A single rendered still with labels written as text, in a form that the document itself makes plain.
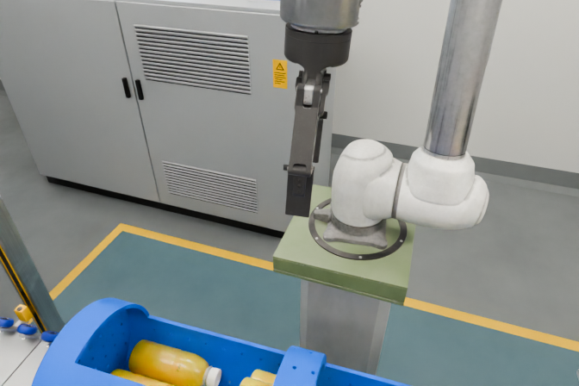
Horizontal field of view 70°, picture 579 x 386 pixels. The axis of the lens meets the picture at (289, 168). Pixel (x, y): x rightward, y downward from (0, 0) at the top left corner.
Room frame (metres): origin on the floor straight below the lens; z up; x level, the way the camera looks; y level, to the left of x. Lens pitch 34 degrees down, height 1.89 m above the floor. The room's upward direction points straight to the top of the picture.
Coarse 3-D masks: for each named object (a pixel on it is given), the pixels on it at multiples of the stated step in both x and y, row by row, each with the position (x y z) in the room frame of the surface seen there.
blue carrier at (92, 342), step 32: (96, 320) 0.48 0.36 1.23; (128, 320) 0.58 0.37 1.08; (160, 320) 0.57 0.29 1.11; (64, 352) 0.41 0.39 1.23; (96, 352) 0.49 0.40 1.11; (128, 352) 0.55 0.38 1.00; (224, 352) 0.52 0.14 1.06; (256, 352) 0.50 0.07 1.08; (288, 352) 0.42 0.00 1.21; (320, 352) 0.45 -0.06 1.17; (32, 384) 0.37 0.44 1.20; (64, 384) 0.37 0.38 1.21; (96, 384) 0.36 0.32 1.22; (128, 384) 0.36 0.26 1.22; (224, 384) 0.48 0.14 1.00; (288, 384) 0.35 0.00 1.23; (320, 384) 0.45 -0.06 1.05; (352, 384) 0.44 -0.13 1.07; (384, 384) 0.43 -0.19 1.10
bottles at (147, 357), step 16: (144, 352) 0.51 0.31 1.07; (160, 352) 0.51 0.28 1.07; (176, 352) 0.51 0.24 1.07; (192, 352) 0.52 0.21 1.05; (144, 368) 0.49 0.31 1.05; (160, 368) 0.48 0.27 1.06; (176, 368) 0.48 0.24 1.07; (192, 368) 0.48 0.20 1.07; (208, 368) 0.48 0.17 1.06; (144, 384) 0.43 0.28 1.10; (160, 384) 0.43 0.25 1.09; (176, 384) 0.46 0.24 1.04; (192, 384) 0.46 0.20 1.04; (208, 384) 0.46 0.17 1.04
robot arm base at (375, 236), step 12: (324, 216) 0.93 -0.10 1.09; (336, 228) 0.88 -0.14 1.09; (348, 228) 0.86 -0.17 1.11; (360, 228) 0.85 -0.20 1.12; (372, 228) 0.86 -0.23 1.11; (384, 228) 0.89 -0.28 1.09; (336, 240) 0.85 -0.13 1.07; (348, 240) 0.85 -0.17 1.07; (360, 240) 0.84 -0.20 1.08; (372, 240) 0.84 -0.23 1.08; (384, 240) 0.84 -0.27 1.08
